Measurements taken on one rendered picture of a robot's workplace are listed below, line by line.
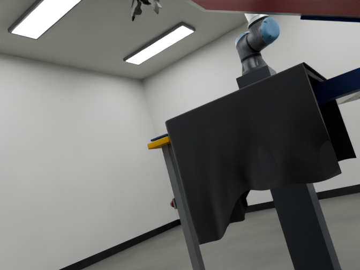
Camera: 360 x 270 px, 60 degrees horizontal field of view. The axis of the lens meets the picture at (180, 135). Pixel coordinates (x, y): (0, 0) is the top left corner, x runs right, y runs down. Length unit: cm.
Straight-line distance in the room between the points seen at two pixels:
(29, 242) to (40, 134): 139
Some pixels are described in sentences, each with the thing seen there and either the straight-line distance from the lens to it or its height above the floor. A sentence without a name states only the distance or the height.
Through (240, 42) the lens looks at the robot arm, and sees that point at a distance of 181.
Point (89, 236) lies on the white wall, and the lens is 474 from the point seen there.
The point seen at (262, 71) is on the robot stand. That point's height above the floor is 118.
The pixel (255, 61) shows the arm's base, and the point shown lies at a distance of 175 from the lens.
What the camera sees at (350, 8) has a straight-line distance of 132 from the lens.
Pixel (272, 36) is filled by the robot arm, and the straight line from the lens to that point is 170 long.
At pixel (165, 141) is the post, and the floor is 93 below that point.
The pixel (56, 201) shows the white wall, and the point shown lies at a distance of 450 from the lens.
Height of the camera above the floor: 73
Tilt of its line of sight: 9 degrees up
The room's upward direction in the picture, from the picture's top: 15 degrees counter-clockwise
